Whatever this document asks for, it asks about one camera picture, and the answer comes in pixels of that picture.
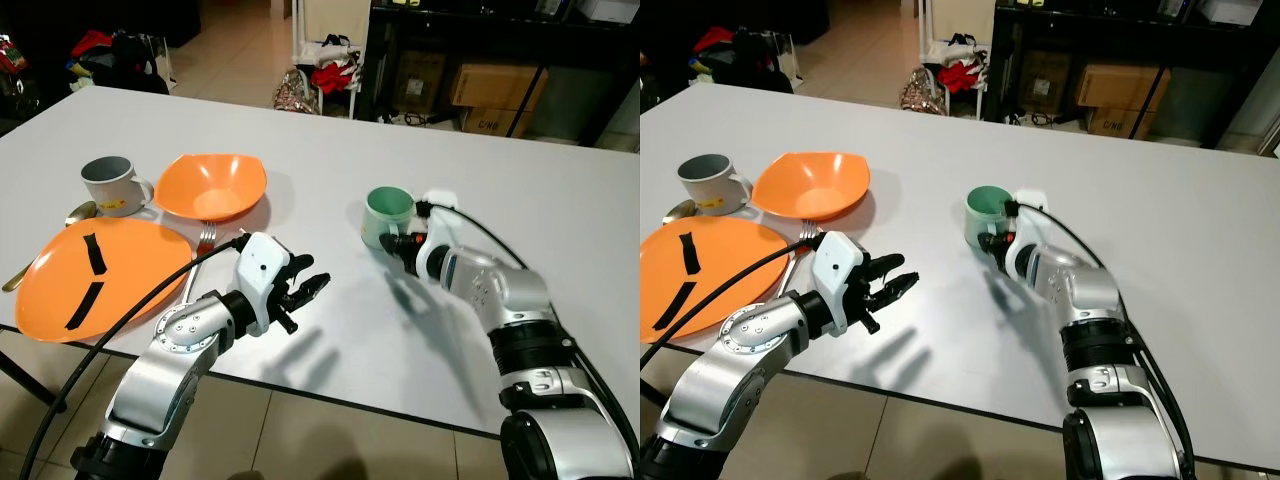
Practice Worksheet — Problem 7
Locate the green ceramic mug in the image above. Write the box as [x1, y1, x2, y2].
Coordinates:
[362, 186, 417, 257]
[965, 185, 1016, 251]

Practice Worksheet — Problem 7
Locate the silver metal fork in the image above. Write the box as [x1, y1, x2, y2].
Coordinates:
[178, 221, 219, 303]
[775, 221, 821, 301]

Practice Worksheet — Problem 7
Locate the orange plastic bowl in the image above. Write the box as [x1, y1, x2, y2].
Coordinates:
[154, 152, 269, 224]
[751, 151, 869, 222]

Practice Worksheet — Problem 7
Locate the orange plastic plate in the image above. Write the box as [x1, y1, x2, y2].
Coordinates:
[14, 217, 197, 345]
[640, 217, 791, 344]

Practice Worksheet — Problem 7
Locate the small printed cardboard box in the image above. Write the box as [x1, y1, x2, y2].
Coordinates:
[1087, 105, 1156, 140]
[463, 105, 533, 140]

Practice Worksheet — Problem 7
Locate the sparkly patterned bag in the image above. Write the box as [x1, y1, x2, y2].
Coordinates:
[898, 68, 946, 114]
[272, 68, 323, 115]

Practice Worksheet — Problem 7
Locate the red cloth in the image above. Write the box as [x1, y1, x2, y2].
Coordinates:
[311, 60, 358, 96]
[937, 60, 986, 94]

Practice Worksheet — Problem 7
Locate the dark brown cardboard box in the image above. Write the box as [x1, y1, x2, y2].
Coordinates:
[1020, 50, 1073, 113]
[393, 50, 449, 115]

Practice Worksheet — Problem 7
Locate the large brown cardboard box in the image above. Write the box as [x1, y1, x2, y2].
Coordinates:
[449, 63, 550, 113]
[1075, 63, 1171, 113]

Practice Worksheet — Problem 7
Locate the long black tape strip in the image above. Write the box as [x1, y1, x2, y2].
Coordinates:
[64, 282, 105, 332]
[653, 282, 698, 331]

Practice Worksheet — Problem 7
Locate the grey ceramic mug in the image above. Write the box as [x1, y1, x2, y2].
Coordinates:
[677, 154, 753, 216]
[80, 156, 157, 219]

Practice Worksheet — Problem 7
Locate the silver metal spoon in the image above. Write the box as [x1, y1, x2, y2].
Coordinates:
[2, 200, 100, 294]
[645, 199, 699, 241]

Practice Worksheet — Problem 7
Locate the white rack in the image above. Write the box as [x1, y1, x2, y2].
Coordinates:
[292, 0, 373, 119]
[918, 0, 996, 119]

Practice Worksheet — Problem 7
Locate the black shelf unit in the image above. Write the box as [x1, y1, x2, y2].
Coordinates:
[985, 0, 1280, 151]
[358, 0, 641, 151]

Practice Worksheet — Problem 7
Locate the pile of red black clothes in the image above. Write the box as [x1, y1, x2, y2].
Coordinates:
[68, 28, 173, 97]
[688, 26, 801, 94]

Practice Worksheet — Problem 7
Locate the white box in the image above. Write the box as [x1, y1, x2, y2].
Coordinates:
[1198, 0, 1263, 27]
[580, 0, 641, 27]

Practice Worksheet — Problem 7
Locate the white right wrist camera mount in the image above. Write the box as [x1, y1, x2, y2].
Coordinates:
[412, 189, 463, 281]
[1004, 188, 1049, 281]

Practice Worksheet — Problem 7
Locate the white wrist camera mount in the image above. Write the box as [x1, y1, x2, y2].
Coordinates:
[1004, 188, 1049, 281]
[812, 231, 869, 336]
[412, 189, 463, 281]
[236, 232, 294, 336]

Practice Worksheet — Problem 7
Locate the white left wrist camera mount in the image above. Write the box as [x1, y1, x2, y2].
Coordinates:
[812, 231, 869, 336]
[236, 232, 294, 336]

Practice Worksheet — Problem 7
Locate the black table leg frame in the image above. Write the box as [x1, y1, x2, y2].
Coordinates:
[0, 345, 71, 413]

